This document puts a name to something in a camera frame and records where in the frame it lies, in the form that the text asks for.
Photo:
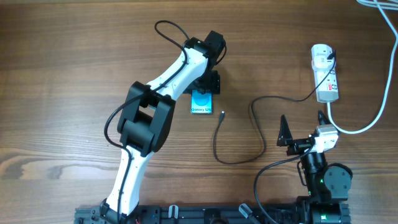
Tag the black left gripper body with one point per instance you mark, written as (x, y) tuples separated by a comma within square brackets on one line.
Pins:
[(208, 81)]

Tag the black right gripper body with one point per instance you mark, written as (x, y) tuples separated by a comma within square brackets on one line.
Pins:
[(299, 145)]

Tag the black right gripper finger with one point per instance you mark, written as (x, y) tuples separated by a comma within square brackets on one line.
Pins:
[(285, 137), (322, 119)]

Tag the blue screen Galaxy smartphone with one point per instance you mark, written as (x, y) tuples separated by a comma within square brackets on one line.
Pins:
[(201, 103)]

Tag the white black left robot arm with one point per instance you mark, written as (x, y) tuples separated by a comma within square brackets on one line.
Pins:
[(146, 118)]

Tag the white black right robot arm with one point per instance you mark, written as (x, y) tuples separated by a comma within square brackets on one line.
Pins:
[(327, 184)]

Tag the white USB charger plug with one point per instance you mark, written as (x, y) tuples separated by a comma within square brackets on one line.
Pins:
[(321, 62)]

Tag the white power strip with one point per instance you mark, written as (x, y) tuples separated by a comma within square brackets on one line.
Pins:
[(326, 86)]

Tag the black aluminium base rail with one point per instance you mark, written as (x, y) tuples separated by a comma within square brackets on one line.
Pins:
[(281, 213)]

